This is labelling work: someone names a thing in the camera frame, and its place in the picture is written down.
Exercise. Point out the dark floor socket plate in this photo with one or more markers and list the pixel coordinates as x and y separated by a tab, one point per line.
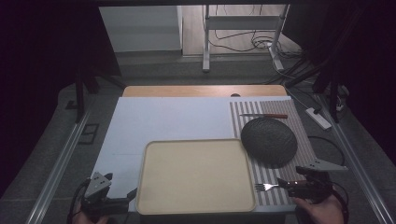
88	133

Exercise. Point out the white table cover board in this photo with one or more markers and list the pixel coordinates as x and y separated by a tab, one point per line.
174	121

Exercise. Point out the person's right hand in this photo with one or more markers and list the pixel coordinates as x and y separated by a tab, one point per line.
323	213

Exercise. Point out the person's left hand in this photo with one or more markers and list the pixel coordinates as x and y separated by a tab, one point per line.
90	220

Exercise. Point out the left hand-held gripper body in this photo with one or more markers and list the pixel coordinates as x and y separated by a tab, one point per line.
106	207

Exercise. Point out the black metal stand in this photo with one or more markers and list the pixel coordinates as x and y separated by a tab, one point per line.
79	99
334	102

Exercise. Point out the white power strip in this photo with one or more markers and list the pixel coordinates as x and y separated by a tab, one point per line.
318	118

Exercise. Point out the beige plastic tray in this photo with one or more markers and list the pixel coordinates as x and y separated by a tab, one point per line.
196	177

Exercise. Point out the dark round woven mat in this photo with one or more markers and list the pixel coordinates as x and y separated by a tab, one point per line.
269	141

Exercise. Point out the aluminium floor rail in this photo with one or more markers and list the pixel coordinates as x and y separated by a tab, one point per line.
59	168
358	155

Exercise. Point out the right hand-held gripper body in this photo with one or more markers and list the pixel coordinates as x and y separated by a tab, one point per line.
314	188

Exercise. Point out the dark table grommet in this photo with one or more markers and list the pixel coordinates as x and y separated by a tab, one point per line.
235	95

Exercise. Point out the white cabinet panel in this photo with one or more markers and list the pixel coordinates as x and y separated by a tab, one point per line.
140	28

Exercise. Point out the striped placemat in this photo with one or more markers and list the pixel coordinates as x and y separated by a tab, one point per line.
299	137

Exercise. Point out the dark curtain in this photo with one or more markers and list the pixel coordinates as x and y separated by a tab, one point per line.
37	62
373	62

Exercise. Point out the white metal stand frame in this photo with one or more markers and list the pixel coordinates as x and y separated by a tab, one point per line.
206	40

